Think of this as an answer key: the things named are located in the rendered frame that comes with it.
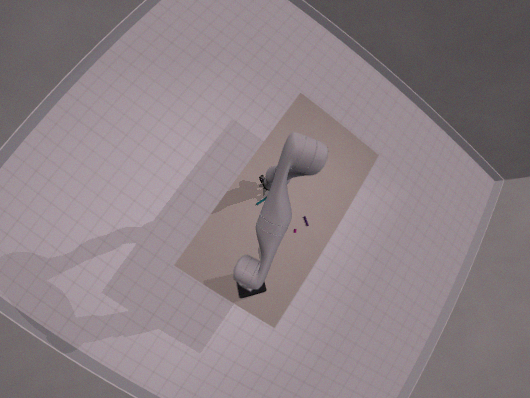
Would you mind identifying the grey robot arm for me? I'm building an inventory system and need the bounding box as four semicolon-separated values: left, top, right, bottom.
233;132;328;292

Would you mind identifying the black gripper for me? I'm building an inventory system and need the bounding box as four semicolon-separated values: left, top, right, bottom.
259;175;269;191

